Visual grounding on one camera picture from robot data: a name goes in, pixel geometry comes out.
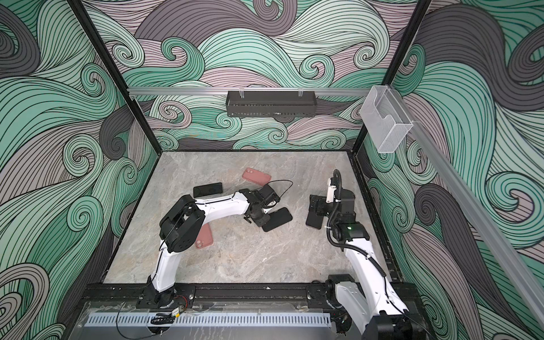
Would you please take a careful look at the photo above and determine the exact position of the black phone case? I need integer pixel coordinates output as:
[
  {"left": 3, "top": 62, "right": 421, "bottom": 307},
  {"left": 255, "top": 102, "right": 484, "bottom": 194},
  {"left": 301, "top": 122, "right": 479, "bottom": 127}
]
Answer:
[{"left": 262, "top": 208, "right": 293, "bottom": 232}]

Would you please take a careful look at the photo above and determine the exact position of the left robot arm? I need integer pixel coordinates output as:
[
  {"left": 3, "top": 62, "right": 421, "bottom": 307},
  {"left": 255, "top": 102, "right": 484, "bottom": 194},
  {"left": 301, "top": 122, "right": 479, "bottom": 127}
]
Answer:
[{"left": 148, "top": 184, "right": 293, "bottom": 296}]

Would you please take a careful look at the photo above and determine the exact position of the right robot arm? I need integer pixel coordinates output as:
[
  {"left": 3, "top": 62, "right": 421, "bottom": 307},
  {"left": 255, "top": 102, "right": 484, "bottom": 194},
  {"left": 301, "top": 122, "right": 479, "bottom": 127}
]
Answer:
[{"left": 306, "top": 169, "right": 429, "bottom": 339}]

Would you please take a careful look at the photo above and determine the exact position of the pink phone case far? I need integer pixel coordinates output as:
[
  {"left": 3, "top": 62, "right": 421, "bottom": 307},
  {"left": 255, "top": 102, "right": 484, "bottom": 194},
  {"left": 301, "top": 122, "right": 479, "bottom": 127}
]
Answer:
[{"left": 242, "top": 168, "right": 271, "bottom": 186}]

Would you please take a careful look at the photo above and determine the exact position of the pink phone case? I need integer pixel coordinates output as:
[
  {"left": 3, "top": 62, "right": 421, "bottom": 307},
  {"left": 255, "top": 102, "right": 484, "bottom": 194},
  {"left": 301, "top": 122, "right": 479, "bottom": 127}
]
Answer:
[
  {"left": 195, "top": 223, "right": 213, "bottom": 249},
  {"left": 242, "top": 168, "right": 271, "bottom": 186}
]

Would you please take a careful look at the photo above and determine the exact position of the pink phone case near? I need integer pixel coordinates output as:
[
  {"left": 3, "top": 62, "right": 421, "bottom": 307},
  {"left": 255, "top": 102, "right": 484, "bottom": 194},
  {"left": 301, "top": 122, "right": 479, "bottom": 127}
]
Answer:
[{"left": 195, "top": 223, "right": 213, "bottom": 249}]

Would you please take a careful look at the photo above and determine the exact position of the purple-edged black smartphone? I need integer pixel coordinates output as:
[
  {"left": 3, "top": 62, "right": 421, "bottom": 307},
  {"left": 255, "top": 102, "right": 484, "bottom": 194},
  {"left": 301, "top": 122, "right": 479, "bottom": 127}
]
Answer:
[{"left": 305, "top": 211, "right": 324, "bottom": 230}]

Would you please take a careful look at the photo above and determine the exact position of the clear acrylic wall holder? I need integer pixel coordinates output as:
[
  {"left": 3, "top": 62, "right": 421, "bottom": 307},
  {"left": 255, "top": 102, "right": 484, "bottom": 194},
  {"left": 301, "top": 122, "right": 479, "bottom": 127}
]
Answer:
[{"left": 359, "top": 85, "right": 413, "bottom": 154}]

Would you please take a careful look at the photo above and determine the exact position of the black wall tray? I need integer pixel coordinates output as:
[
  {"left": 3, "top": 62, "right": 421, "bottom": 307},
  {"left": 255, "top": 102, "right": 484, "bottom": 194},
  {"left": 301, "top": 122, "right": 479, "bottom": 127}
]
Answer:
[{"left": 225, "top": 91, "right": 317, "bottom": 118}]

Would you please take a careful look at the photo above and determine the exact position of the aluminium wall rail back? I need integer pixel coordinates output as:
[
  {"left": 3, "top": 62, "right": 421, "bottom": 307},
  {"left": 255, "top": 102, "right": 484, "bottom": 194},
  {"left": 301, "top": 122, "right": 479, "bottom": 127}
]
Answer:
[{"left": 127, "top": 86, "right": 370, "bottom": 97}]

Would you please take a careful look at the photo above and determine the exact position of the aluminium wall rail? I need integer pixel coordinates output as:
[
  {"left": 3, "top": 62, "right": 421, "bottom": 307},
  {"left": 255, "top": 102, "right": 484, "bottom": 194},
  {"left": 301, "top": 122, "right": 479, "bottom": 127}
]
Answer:
[
  {"left": 127, "top": 86, "right": 370, "bottom": 97},
  {"left": 390, "top": 87, "right": 543, "bottom": 326}
]

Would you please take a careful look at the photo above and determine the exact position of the white slotted cable duct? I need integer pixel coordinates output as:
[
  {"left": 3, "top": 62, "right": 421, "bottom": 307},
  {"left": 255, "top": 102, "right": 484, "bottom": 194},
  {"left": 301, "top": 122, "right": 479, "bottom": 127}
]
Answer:
[{"left": 84, "top": 312, "right": 332, "bottom": 328}]

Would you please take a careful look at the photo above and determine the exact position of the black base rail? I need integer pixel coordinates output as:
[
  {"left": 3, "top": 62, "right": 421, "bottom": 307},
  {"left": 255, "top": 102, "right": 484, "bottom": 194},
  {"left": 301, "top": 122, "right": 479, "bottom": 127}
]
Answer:
[{"left": 80, "top": 282, "right": 419, "bottom": 303}]

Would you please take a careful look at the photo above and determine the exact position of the aluminium wall rail right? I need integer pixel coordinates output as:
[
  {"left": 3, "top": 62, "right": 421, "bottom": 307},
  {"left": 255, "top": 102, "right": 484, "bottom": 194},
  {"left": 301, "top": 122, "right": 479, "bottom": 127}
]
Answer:
[{"left": 390, "top": 87, "right": 543, "bottom": 326}]

